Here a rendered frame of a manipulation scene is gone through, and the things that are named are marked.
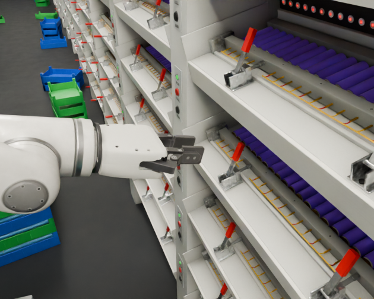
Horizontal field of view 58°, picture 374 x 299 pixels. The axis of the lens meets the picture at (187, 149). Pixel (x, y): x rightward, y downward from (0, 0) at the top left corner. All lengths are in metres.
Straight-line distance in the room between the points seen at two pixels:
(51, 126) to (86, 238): 1.20
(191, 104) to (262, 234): 0.31
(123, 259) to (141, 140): 1.06
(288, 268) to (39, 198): 0.35
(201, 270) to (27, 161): 0.71
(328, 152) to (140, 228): 1.32
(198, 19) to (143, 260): 1.09
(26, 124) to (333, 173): 0.37
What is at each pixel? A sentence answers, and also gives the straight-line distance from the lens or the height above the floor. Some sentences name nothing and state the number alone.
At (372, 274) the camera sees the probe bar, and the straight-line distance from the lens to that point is 0.51.
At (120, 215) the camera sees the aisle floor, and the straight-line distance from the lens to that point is 1.72.
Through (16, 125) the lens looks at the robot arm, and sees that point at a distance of 0.48.
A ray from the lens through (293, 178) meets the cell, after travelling 0.62.
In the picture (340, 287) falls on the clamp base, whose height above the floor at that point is 0.79.
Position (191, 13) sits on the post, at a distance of 0.66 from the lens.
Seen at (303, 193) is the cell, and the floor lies 0.80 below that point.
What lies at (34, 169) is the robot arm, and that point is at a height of 0.95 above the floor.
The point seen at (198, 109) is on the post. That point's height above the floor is 0.84.
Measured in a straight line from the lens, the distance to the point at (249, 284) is 0.75.
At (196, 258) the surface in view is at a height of 0.37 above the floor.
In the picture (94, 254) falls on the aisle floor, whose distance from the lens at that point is 1.57.
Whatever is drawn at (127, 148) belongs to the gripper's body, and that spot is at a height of 0.91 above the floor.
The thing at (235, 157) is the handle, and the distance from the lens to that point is 0.62.
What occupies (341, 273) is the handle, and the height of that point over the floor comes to 0.82.
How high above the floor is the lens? 1.16
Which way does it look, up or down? 33 degrees down
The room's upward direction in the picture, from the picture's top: straight up
